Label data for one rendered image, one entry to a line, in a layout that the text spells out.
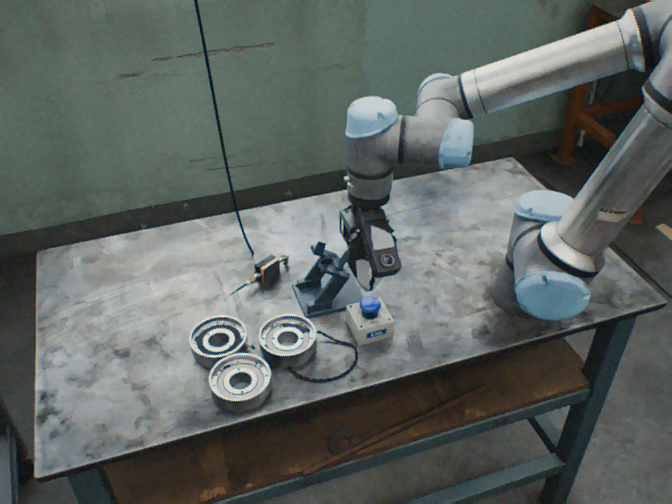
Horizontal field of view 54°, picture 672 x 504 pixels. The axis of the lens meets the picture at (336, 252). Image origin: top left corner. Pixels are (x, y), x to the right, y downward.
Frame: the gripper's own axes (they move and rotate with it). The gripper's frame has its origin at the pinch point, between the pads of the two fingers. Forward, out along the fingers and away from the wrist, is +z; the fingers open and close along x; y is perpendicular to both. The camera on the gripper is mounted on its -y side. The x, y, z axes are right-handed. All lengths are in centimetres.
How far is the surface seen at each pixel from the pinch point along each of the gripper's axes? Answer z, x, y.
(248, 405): 8.4, 26.3, -11.8
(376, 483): 91, -10, 15
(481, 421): 37.6, -23.0, -9.3
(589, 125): 64, -161, 135
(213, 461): 35.8, 33.5, -1.3
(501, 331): 10.8, -23.7, -8.8
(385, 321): 6.3, -1.9, -3.1
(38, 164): 51, 72, 161
